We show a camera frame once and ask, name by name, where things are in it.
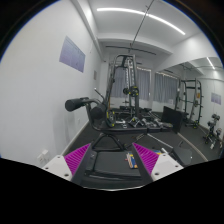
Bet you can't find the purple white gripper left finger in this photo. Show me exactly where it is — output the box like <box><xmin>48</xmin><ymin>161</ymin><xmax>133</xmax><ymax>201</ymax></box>
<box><xmin>43</xmin><ymin>144</ymin><xmax>90</xmax><ymax>181</ymax></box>

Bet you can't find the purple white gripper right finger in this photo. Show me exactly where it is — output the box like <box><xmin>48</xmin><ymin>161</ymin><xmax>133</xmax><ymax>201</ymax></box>
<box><xmin>133</xmin><ymin>143</ymin><xmax>182</xmax><ymax>181</ymax></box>

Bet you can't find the blue orange small item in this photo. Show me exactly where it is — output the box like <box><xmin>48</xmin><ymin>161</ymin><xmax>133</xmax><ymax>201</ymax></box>
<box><xmin>126</xmin><ymin>153</ymin><xmax>138</xmax><ymax>169</ymax></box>

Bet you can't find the black weight bench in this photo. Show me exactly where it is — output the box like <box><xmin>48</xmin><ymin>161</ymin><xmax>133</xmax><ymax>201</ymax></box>
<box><xmin>65</xmin><ymin>97</ymin><xmax>172</xmax><ymax>189</ymax></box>

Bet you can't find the black padded box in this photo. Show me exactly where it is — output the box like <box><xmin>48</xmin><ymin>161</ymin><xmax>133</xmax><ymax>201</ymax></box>
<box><xmin>162</xmin><ymin>106</ymin><xmax>186</xmax><ymax>133</ymax></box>

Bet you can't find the black power rack machine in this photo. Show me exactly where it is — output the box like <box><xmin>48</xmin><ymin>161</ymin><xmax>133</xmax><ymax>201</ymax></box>
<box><xmin>104</xmin><ymin>54</ymin><xmax>139</xmax><ymax>127</ymax></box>

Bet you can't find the grey window curtain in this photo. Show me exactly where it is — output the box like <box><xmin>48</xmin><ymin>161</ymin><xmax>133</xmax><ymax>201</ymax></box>
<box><xmin>111</xmin><ymin>68</ymin><xmax>151</xmax><ymax>101</ymax></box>

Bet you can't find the ceiling light strip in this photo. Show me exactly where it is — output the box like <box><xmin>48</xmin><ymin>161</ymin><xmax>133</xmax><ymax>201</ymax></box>
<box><xmin>96</xmin><ymin>7</ymin><xmax>187</xmax><ymax>36</ymax></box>

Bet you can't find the white wall socket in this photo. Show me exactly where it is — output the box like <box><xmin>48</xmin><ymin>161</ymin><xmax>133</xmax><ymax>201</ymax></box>
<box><xmin>37</xmin><ymin>150</ymin><xmax>49</xmax><ymax>164</ymax></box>

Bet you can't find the wall mirror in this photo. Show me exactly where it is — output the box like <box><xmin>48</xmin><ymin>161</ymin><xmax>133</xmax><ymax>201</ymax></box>
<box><xmin>153</xmin><ymin>57</ymin><xmax>224</xmax><ymax>160</ymax></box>

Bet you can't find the wall poster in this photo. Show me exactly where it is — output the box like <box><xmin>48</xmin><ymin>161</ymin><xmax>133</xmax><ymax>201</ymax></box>
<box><xmin>59</xmin><ymin>36</ymin><xmax>85</xmax><ymax>72</ymax></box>

